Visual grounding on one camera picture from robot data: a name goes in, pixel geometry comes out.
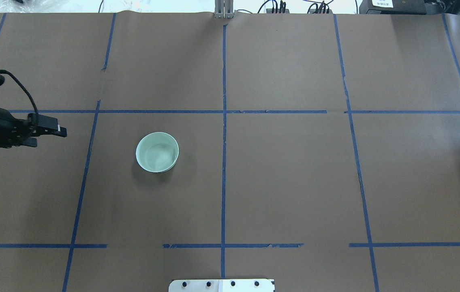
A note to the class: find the aluminium frame post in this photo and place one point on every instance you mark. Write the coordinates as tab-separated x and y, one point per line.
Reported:
224	9

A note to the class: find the black labelled equipment case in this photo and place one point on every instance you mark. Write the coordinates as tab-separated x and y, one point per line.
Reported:
409	7

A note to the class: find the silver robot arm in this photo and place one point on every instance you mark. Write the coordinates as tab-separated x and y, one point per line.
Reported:
16	132

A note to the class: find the light green ceramic bowl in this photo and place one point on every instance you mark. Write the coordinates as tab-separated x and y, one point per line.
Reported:
157	152

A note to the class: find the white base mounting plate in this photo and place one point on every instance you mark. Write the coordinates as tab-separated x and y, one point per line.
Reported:
222	285

